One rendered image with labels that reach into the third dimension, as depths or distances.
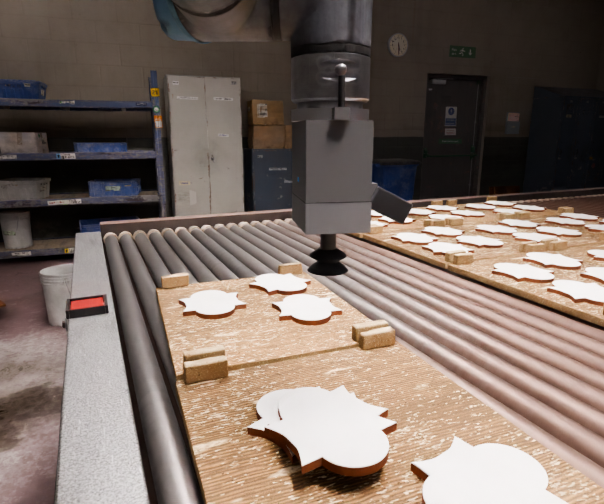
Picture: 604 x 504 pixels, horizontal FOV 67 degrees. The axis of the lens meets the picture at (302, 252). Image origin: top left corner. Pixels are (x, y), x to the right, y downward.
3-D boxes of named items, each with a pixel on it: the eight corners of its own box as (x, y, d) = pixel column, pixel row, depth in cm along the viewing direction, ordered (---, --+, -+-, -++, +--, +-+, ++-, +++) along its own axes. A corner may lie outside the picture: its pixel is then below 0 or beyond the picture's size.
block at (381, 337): (363, 351, 71) (363, 335, 70) (357, 346, 72) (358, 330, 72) (396, 345, 73) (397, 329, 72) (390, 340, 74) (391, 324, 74)
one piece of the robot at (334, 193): (433, 77, 41) (421, 256, 45) (396, 87, 49) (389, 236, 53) (299, 74, 39) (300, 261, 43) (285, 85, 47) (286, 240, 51)
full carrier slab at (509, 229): (540, 255, 135) (542, 240, 134) (444, 229, 171) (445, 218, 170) (617, 244, 149) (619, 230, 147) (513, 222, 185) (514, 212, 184)
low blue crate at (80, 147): (75, 154, 459) (74, 142, 457) (74, 153, 492) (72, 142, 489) (128, 153, 483) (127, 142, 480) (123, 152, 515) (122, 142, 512)
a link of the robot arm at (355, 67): (357, 66, 48) (384, 52, 40) (356, 112, 49) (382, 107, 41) (285, 64, 46) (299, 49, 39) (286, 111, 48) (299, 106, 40)
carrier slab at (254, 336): (176, 385, 64) (176, 375, 64) (156, 294, 101) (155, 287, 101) (394, 346, 76) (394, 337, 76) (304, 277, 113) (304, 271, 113)
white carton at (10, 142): (0, 154, 453) (-4, 131, 448) (13, 153, 481) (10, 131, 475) (39, 154, 458) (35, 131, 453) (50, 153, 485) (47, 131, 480)
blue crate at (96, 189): (88, 197, 483) (86, 182, 479) (95, 193, 519) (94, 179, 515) (138, 195, 494) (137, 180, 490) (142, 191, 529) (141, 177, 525)
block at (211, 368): (185, 386, 61) (183, 367, 60) (183, 379, 63) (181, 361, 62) (229, 377, 63) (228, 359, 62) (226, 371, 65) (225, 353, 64)
